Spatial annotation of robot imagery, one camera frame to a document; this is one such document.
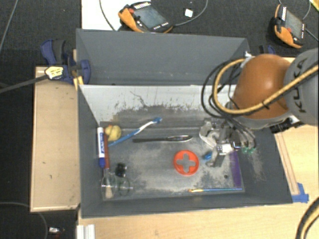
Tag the clear glass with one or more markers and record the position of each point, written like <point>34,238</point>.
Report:
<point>109,183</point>

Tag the grey metal bin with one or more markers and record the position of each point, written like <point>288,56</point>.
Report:
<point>154,58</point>

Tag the black cylinder on white bracket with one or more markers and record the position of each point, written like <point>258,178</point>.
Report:
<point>282,126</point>

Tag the white and blue marker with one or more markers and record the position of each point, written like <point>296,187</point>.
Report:
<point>101,146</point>

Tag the thin blue and orange pen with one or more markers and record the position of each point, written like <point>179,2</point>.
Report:
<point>216,189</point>

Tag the small black object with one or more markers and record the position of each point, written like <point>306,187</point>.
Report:
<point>120,169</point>

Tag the red-brown thin stick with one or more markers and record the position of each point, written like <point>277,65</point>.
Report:
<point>106,153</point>

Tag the yellow toy duck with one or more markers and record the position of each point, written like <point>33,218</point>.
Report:
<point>113,132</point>

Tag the pale wood board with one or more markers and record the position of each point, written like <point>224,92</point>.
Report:
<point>54,138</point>

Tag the purple flat strip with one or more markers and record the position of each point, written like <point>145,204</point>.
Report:
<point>236,169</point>

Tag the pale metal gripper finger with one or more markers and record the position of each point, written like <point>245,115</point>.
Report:
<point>212,159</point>
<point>219,157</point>

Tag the blue and white toothbrush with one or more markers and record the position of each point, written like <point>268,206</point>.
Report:
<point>135,132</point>

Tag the small blue piece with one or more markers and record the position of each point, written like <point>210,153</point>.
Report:
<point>207,155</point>

